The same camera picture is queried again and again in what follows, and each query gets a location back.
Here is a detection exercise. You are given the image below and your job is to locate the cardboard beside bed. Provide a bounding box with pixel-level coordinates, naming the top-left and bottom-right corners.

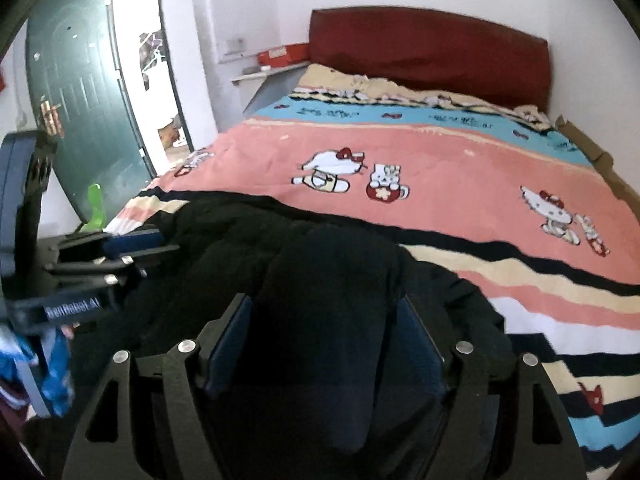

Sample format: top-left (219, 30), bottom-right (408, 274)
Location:
top-left (554, 115), bottom-right (628, 196)

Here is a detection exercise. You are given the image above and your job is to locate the black hooded puffer jacket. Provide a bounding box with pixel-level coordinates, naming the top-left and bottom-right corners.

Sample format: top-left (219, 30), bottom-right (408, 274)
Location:
top-left (25, 191), bottom-right (516, 480)

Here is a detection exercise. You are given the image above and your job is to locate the hanging patterned garment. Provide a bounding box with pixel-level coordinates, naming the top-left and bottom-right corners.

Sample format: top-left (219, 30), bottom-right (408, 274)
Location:
top-left (139, 32), bottom-right (165, 91)

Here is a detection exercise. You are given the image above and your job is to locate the green panelled door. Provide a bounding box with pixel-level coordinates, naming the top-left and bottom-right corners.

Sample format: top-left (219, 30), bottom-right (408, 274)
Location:
top-left (25, 0), bottom-right (156, 226)

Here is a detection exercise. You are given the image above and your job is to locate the dark red headboard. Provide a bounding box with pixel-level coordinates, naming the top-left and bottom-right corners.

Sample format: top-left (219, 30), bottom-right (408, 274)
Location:
top-left (307, 6), bottom-right (552, 116)

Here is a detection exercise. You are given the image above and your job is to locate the bed with Hello Kitty blanket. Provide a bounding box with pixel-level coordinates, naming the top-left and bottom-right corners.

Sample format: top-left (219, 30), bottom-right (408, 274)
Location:
top-left (107, 62), bottom-right (640, 480)

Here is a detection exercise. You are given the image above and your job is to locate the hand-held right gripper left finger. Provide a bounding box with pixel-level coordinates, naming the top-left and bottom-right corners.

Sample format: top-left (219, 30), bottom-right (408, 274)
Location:
top-left (62, 292), bottom-right (253, 480)

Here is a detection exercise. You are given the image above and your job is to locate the red box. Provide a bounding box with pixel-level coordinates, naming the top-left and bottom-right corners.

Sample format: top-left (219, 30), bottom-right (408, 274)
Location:
top-left (257, 44), bottom-right (311, 68)

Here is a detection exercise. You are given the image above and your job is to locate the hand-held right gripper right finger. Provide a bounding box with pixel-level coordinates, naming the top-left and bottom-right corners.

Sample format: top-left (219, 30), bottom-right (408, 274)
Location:
top-left (397, 295), bottom-right (588, 480)

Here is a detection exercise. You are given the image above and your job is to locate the white wall shelf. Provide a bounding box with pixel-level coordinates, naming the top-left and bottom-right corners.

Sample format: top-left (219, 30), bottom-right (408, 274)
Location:
top-left (231, 61), bottom-right (311, 86)

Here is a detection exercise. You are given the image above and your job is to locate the green plastic chair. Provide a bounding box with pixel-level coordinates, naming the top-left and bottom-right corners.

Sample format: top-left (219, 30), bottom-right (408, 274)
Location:
top-left (75, 184), bottom-right (108, 235)

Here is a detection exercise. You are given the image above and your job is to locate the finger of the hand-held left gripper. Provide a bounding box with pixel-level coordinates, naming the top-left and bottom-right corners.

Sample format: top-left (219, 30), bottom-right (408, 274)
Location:
top-left (57, 227), bottom-right (166, 261)
top-left (45, 245), bottom-right (182, 291)

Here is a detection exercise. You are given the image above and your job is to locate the person's blue patterned clothing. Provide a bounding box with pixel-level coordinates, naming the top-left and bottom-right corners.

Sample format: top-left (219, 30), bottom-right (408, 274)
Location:
top-left (0, 327), bottom-right (76, 418)

